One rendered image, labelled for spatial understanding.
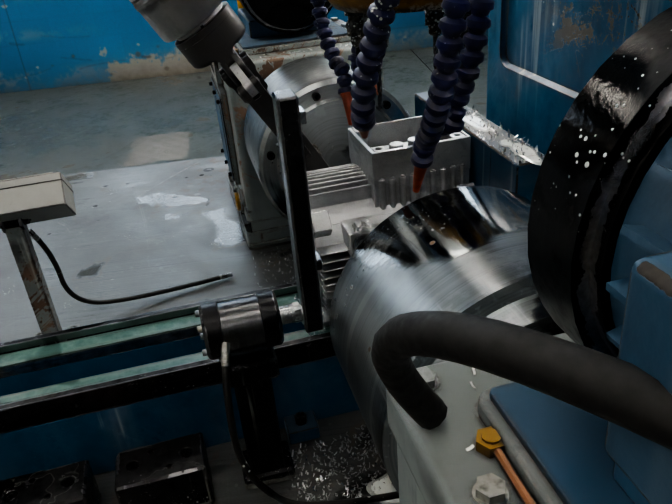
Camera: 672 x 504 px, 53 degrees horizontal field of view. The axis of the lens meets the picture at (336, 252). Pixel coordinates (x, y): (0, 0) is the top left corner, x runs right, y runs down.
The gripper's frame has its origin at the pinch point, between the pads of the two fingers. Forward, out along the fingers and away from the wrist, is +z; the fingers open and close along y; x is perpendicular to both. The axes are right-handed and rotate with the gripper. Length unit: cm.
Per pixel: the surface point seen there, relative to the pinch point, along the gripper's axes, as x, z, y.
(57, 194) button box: 31.5, -11.9, 16.0
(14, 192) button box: 35.8, -15.6, 16.8
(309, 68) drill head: -8.1, -1.0, 24.1
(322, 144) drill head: -2.5, 6.4, 14.7
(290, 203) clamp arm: 3.3, -5.7, -20.8
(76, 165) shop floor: 128, 54, 347
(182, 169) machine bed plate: 30, 19, 89
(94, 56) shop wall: 112, 36, 569
